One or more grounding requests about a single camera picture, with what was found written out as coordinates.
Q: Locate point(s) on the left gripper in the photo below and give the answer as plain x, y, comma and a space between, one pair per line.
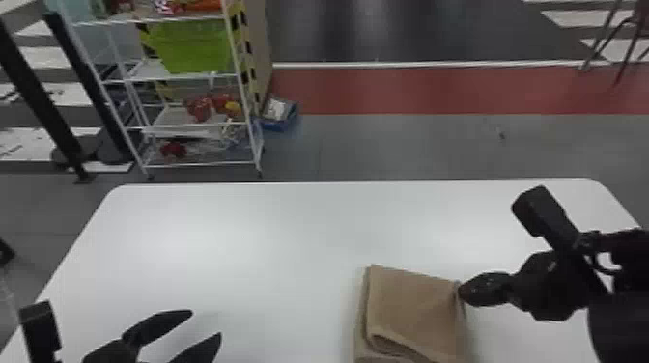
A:
111, 354

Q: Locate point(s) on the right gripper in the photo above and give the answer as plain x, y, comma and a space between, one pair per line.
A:
550, 286

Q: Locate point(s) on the beige towel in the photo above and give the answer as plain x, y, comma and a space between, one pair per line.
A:
410, 314

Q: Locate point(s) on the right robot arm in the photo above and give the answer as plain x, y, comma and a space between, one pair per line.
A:
623, 329

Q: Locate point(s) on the red snack packet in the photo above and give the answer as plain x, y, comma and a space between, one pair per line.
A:
173, 149
200, 108

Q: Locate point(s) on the blue basket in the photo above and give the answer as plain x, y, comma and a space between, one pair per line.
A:
279, 114

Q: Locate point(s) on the grey metal chair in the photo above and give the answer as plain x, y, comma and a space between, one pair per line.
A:
621, 30

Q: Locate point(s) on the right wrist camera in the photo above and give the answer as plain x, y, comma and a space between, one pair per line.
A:
545, 215

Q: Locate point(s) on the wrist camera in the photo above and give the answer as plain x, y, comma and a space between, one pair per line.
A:
545, 215
39, 329

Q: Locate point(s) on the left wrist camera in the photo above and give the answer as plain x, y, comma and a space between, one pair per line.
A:
39, 329

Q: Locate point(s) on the yellow black striped post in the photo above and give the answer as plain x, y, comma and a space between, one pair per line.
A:
256, 50

